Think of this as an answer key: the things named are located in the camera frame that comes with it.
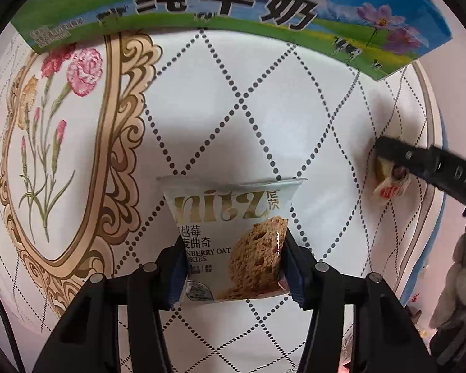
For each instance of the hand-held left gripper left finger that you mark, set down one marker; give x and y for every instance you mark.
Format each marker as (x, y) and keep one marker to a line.
(177, 279)

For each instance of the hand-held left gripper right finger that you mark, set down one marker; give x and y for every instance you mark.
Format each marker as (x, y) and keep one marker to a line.
(297, 291)

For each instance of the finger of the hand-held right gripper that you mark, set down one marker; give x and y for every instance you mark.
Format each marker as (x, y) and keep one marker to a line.
(404, 157)

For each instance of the small candy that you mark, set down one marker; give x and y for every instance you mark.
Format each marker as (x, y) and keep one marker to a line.
(390, 188)

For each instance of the white cookie packet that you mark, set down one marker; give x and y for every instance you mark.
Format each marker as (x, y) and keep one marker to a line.
(225, 233)

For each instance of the cardboard box with printed sides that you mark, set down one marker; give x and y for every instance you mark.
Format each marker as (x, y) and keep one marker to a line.
(233, 4)

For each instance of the person's right hand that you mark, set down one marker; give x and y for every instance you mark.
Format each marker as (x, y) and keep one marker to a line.
(462, 291)

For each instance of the white floral bed table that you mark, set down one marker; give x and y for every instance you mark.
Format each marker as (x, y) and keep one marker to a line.
(256, 116)

